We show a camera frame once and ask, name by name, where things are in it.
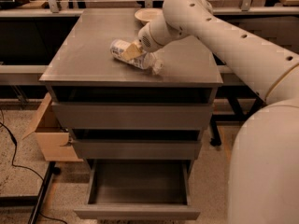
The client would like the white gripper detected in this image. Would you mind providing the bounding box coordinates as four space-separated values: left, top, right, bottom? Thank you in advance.
121 24 162 61

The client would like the clear plastic water bottle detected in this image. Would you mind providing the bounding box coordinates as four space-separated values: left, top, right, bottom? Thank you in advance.
110 39 163 75

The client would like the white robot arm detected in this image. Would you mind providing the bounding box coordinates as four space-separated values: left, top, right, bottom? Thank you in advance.
122 0 299 224

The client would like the grey drawer cabinet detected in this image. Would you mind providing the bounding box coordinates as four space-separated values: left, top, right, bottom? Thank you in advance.
38 7 224 173

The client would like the grey top drawer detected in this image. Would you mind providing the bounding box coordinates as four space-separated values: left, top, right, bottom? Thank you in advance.
52 103 212 131

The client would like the grey middle drawer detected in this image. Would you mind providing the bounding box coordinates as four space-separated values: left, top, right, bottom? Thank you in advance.
72 130 202 160

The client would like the grey open bottom drawer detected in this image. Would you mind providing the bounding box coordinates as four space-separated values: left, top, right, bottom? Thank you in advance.
75 160 199 220

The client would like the white bowl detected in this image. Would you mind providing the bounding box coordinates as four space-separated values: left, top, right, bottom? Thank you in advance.
135 8 162 25

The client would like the cardboard box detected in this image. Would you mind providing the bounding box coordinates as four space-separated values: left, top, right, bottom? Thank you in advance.
22 93 81 162

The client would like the left metal rail bench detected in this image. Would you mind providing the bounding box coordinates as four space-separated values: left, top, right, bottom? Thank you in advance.
0 9 81 85

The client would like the metal rail bench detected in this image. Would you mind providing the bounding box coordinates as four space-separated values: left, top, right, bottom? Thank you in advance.
0 9 81 85
211 7 299 88

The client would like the black table leg frame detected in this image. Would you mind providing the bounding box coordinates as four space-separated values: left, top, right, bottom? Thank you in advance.
209 86 265 147

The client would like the right metal rail bench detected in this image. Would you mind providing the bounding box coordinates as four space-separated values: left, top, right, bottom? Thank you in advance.
211 7 299 88

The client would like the black floor cable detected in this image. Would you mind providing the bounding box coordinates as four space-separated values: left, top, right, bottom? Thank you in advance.
0 109 68 224

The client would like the black metal floor frame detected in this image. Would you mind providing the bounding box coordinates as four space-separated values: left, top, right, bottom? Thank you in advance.
0 161 59 224

